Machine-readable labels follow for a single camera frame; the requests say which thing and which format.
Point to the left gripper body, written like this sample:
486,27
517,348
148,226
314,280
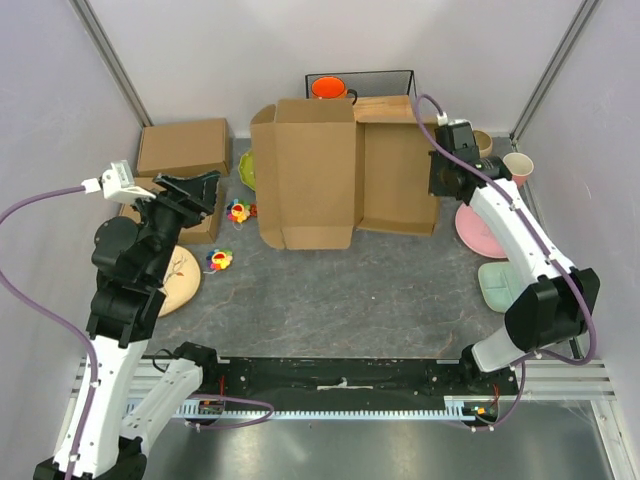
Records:
166,212

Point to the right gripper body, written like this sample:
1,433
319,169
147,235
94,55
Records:
436,181

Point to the large cardboard box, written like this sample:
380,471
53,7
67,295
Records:
325,168

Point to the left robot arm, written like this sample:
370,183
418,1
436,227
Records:
103,440

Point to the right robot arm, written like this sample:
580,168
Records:
557,301

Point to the closed cardboard box front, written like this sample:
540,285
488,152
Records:
204,233

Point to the closed cardboard box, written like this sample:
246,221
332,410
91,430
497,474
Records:
185,149
204,233

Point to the closed cardboard box rear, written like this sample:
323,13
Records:
185,149

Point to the rainbow flower toy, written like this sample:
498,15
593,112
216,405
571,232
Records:
218,260
238,211

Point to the green dotted plate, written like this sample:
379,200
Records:
246,170

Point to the beige ceramic mug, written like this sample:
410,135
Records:
484,142

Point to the pink round plate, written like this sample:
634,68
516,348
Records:
476,235

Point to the beige bird plate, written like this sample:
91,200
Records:
181,282

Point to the pink mug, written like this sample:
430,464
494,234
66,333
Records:
520,166

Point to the mint rectangular plate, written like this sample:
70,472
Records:
500,285

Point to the orange mug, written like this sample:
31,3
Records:
332,87

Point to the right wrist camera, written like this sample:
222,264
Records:
457,138

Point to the black wire wooden shelf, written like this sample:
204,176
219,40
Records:
384,95

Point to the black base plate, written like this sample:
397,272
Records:
336,383

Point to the grey cable duct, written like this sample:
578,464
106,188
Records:
194,410

